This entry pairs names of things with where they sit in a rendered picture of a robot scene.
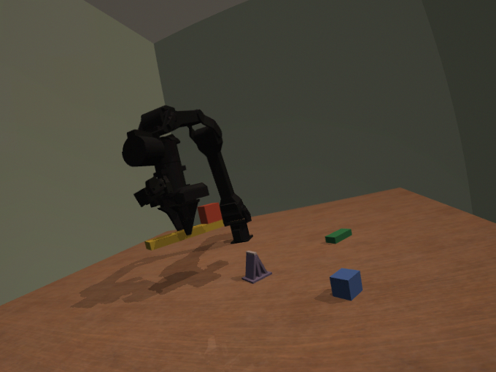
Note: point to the green rectangular bar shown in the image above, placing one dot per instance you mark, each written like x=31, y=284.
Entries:
x=338, y=236

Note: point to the yellow bar with dark red end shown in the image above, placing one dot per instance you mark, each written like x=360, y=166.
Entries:
x=210, y=217

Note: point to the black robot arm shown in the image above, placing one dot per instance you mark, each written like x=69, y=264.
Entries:
x=145, y=147

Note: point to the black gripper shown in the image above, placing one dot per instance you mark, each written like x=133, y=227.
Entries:
x=181, y=205

